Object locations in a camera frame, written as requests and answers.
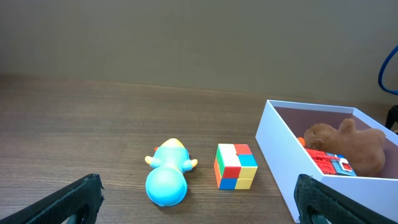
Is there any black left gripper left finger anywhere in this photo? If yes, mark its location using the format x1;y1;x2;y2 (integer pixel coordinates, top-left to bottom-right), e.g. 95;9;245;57
1;174;104;224

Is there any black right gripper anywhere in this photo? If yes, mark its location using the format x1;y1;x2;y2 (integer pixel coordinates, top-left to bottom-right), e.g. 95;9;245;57
385;105;398;129

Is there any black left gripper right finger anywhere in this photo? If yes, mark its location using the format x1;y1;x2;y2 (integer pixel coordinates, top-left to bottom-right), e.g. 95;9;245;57
294;174;397;224

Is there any red toy truck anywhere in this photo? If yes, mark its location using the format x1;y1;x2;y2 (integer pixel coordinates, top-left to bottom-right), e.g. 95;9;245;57
305;149;356;177

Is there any brown plush toy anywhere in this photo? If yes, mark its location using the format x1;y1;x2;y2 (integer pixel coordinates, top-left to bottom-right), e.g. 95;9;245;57
303;118;386;177

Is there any white box with pink interior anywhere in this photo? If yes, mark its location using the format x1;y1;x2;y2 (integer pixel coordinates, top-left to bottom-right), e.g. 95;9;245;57
256;100;397;223

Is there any colourful puzzle cube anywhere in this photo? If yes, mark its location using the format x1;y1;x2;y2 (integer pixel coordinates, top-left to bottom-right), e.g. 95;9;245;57
214;144;258;190

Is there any blue duck toy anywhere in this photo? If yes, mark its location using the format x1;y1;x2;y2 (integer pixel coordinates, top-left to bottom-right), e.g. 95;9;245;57
145;138;198;207

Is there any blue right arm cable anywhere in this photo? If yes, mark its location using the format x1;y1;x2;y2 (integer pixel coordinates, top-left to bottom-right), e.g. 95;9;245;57
377;45;398;96

